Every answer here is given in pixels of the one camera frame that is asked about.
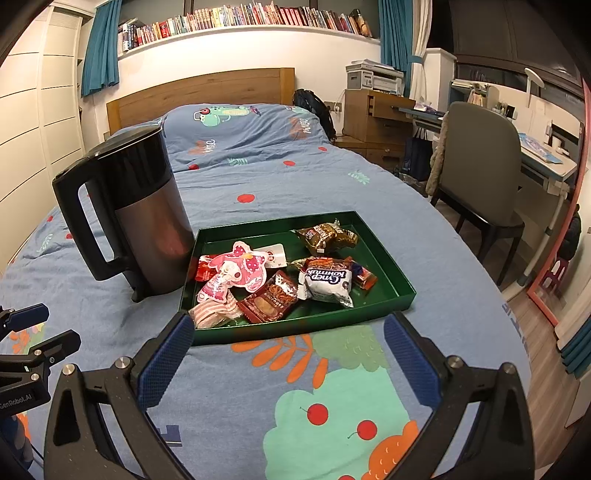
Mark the wooden cabinet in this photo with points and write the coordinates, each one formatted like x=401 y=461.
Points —
x=369 y=124

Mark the wooden headboard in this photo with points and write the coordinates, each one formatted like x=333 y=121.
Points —
x=184 y=92

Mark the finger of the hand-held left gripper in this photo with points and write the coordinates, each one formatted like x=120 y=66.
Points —
x=25 y=318
x=55 y=346

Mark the pink cartoon character packet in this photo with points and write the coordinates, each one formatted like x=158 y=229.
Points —
x=235 y=270

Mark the black brown suitcase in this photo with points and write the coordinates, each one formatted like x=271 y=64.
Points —
x=147 y=221

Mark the white and blue desk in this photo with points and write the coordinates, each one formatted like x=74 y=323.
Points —
x=540 y=170

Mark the teal folded fabric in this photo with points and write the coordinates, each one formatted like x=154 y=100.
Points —
x=577 y=350

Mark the teal curtain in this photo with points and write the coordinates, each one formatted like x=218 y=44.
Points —
x=395 y=32
x=101 y=46

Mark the white desk lamp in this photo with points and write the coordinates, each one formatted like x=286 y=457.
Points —
x=535 y=78

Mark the white curtain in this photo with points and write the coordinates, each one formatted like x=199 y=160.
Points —
x=420 y=55

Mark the dark red snack packet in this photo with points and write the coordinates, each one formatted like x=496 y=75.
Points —
x=270 y=297

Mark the beige scarf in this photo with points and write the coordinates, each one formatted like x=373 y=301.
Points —
x=437 y=157

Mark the row of books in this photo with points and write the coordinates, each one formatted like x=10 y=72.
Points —
x=240 y=18

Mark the pink framed mirror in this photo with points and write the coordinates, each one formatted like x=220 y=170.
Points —
x=575 y=240

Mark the dark wall cabinet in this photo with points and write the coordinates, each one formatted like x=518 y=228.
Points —
x=498 y=32

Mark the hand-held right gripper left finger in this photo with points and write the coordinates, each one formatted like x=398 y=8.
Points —
x=164 y=364

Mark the white wardrobe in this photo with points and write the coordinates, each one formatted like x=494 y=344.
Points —
x=41 y=92

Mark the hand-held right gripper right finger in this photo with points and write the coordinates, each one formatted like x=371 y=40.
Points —
x=411 y=364

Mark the grey chair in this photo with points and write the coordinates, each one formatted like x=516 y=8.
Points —
x=480 y=157

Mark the navy bag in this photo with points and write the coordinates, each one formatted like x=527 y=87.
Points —
x=418 y=154

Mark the white snack packet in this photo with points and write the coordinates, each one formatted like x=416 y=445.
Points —
x=328 y=281

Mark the black backpack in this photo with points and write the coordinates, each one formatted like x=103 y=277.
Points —
x=314 y=110

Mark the blue desk pad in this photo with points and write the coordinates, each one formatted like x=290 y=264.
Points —
x=540 y=147

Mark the blue printed bed quilt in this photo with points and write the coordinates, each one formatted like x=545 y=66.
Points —
x=277 y=161

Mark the brown snack packet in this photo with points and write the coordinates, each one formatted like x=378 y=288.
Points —
x=328 y=236

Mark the small red candy packet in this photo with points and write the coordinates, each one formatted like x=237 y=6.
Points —
x=364 y=276

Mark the green tray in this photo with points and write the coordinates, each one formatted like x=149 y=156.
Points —
x=383 y=277

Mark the white printer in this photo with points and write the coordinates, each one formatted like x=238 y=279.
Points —
x=374 y=78

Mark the long red snack packet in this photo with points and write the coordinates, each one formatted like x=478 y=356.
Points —
x=276 y=254

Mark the small clear pink-striped packet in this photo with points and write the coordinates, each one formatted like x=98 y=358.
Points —
x=212 y=314

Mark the wall outlet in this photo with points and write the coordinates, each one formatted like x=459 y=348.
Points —
x=334 y=107

